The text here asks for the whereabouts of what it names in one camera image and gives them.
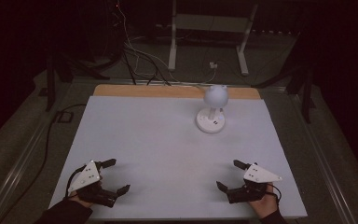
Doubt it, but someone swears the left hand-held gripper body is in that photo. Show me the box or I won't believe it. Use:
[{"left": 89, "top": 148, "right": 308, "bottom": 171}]
[{"left": 67, "top": 160, "right": 119, "bottom": 209}]

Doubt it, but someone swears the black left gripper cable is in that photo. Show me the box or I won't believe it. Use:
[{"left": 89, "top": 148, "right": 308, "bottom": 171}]
[{"left": 64, "top": 164, "right": 88, "bottom": 199}]

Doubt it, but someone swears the black tripod stand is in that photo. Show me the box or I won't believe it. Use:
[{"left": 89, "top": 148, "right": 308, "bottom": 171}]
[
  {"left": 251, "top": 62, "right": 316, "bottom": 125},
  {"left": 45, "top": 49, "right": 111, "bottom": 112}
]

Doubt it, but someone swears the white round-head desk lamp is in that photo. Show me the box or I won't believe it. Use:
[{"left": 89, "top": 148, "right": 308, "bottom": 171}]
[{"left": 195, "top": 84, "right": 230, "bottom": 134}]

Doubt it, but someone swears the person's right hand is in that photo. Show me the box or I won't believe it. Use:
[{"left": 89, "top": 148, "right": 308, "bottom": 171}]
[{"left": 248, "top": 183, "right": 280, "bottom": 220}]

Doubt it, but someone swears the person's left hand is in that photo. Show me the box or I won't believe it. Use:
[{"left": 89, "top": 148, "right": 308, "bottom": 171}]
[{"left": 69, "top": 192, "right": 95, "bottom": 209}]

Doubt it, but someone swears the bundle of black cables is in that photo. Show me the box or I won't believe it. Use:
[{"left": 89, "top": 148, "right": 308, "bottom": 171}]
[{"left": 121, "top": 43, "right": 172, "bottom": 87}]

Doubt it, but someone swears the long white cable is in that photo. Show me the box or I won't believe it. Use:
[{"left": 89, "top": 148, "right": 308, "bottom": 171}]
[{"left": 117, "top": 0, "right": 176, "bottom": 82}]

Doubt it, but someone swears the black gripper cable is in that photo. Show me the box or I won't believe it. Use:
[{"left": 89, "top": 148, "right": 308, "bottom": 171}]
[
  {"left": 267, "top": 183, "right": 282, "bottom": 202},
  {"left": 64, "top": 164, "right": 88, "bottom": 199}
]

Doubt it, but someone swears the white table mat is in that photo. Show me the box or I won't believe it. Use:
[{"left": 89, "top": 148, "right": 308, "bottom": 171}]
[{"left": 48, "top": 94, "right": 309, "bottom": 220}]

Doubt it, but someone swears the white metal stand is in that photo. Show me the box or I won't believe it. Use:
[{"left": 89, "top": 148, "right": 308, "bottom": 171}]
[{"left": 167, "top": 0, "right": 259, "bottom": 77}]

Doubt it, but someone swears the aluminium frame rail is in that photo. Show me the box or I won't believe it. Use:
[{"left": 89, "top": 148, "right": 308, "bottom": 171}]
[
  {"left": 292, "top": 92, "right": 358, "bottom": 224},
  {"left": 0, "top": 105, "right": 62, "bottom": 224}
]

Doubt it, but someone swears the black floor cable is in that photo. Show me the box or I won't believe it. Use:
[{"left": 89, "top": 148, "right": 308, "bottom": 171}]
[{"left": 0, "top": 103, "right": 88, "bottom": 224}]

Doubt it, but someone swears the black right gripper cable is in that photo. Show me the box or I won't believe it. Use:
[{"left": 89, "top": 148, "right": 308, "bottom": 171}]
[{"left": 267, "top": 183, "right": 282, "bottom": 202}]

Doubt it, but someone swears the white lamp cable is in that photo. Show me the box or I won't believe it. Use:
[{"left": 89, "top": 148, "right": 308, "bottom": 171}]
[{"left": 167, "top": 66, "right": 218, "bottom": 91}]

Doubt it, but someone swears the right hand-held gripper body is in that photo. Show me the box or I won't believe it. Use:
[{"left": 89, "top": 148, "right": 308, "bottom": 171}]
[{"left": 226, "top": 162, "right": 283, "bottom": 205}]

